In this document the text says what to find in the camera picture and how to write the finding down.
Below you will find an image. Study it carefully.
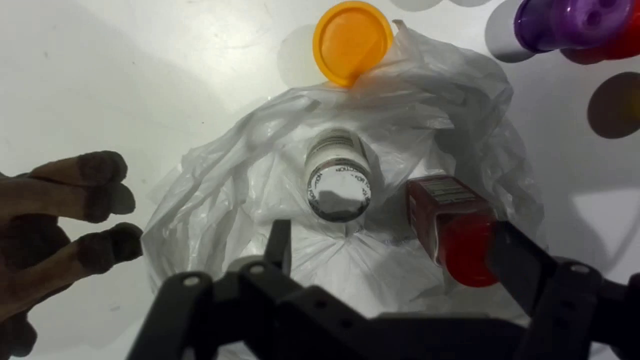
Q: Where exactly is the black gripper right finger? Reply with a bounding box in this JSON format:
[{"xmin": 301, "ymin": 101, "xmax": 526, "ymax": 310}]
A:
[{"xmin": 489, "ymin": 222, "xmax": 640, "ymax": 360}]

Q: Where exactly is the yellow tub orange lid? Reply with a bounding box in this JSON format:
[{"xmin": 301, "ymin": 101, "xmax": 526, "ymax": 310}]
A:
[{"xmin": 312, "ymin": 0, "xmax": 397, "ymax": 90}]

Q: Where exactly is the purple tub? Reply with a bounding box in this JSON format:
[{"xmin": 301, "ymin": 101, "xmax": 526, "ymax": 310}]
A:
[{"xmin": 515, "ymin": 0, "xmax": 635, "ymax": 55}]

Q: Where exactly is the white lidded supplement jar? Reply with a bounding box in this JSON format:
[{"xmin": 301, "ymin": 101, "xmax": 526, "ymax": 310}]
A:
[{"xmin": 305, "ymin": 129, "xmax": 374, "ymax": 225}]

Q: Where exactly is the brown plush toy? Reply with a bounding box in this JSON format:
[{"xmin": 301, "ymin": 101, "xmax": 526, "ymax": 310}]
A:
[{"xmin": 0, "ymin": 150, "xmax": 147, "ymax": 358}]

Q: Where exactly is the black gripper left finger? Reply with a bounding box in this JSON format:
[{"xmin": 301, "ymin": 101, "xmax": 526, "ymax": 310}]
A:
[{"xmin": 127, "ymin": 219, "xmax": 383, "ymax": 360}]

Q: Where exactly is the white plastic bag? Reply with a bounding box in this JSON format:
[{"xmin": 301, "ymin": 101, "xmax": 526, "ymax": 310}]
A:
[{"xmin": 143, "ymin": 19, "xmax": 546, "ymax": 323}]

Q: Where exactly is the spice jar red lid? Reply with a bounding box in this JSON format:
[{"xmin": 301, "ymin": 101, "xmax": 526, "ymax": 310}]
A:
[{"xmin": 405, "ymin": 175, "xmax": 501, "ymax": 290}]

